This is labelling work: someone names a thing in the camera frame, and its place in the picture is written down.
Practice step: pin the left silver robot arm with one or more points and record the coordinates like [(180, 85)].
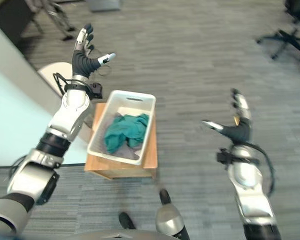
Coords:
[(52, 140)]

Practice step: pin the teal green cloth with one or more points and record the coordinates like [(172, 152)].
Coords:
[(126, 131)]

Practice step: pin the grey cloth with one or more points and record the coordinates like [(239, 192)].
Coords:
[(128, 153)]

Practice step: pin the folding stand legs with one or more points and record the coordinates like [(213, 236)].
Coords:
[(58, 20)]

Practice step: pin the robot dark foot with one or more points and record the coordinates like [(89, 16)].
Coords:
[(126, 221)]

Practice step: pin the white plastic laundry basket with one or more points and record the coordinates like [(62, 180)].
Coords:
[(122, 125)]

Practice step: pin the low wooden table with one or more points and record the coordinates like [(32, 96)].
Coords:
[(147, 155)]

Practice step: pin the black office chair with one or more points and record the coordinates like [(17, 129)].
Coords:
[(287, 32)]

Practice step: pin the grey box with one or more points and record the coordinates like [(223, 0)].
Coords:
[(103, 5)]

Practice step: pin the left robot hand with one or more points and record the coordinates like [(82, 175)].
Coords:
[(83, 63)]

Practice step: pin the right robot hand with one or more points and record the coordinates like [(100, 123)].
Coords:
[(240, 130)]

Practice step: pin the round beige stool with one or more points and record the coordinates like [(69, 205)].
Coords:
[(53, 76)]

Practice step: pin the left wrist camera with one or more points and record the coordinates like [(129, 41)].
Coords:
[(96, 91)]

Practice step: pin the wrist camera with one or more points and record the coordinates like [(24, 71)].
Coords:
[(96, 91), (222, 156)]

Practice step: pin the white bed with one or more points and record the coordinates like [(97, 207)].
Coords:
[(12, 107)]

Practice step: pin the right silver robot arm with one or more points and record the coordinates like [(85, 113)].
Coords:
[(250, 185)]

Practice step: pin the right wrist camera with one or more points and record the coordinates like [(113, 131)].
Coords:
[(222, 156)]

